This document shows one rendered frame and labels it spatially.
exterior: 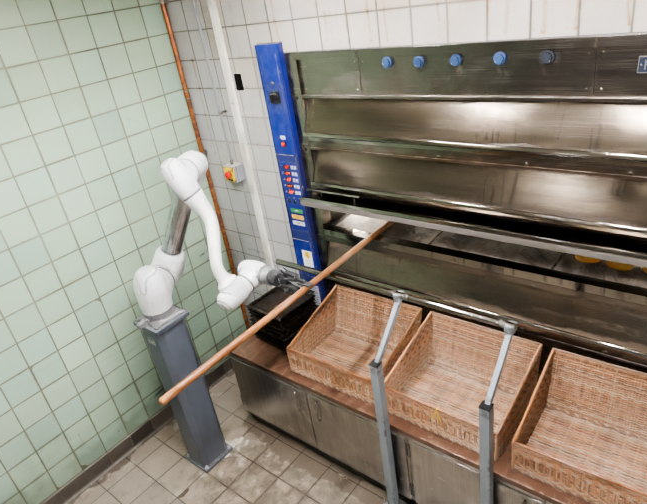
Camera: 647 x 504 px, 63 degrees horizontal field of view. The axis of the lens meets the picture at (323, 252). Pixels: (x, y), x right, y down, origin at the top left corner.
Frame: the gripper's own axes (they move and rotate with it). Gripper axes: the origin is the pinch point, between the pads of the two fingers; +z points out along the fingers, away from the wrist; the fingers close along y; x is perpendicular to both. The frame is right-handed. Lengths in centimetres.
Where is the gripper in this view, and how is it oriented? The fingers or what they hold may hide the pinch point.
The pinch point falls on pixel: (305, 287)
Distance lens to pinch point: 234.0
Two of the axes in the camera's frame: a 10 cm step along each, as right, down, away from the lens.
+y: 1.4, 8.8, 4.6
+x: -6.2, 4.4, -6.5
